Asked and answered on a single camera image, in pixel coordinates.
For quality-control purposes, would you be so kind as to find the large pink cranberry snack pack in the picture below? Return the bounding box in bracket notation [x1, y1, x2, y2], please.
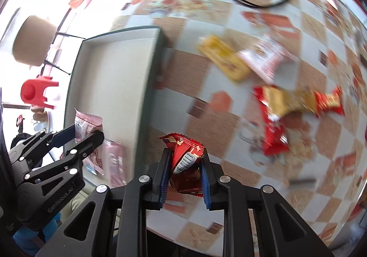
[238, 35, 295, 84]

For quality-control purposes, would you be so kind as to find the red gold snack wrapper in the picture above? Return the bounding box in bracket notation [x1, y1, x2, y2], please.
[314, 86, 345, 115]

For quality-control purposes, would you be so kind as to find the green rimmed white tray box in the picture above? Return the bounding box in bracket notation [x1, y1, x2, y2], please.
[64, 25, 167, 181]

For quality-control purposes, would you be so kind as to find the clear dark stick snack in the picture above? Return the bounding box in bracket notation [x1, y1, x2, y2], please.
[289, 177, 317, 188]

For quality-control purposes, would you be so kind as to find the small pink cranberry snack pack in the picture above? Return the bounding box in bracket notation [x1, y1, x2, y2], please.
[74, 108, 105, 176]

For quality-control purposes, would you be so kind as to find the beige chair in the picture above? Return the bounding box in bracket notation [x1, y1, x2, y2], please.
[12, 15, 82, 75]

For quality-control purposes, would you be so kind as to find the small red candy pack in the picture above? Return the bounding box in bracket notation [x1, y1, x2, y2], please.
[159, 133, 205, 197]

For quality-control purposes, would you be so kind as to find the long gold snack bar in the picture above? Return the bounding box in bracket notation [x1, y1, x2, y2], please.
[261, 86, 317, 122]

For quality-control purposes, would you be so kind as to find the red plastic stool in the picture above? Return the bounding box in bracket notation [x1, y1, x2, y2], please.
[20, 75, 59, 109]

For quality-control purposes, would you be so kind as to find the yellow rice cracker pack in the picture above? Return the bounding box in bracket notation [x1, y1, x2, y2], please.
[197, 35, 251, 83]

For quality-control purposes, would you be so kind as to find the pink small candy pack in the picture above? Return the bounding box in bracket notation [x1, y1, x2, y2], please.
[105, 140, 126, 188]

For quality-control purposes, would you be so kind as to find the long red snack bar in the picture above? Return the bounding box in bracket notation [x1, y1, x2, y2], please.
[253, 86, 290, 156]

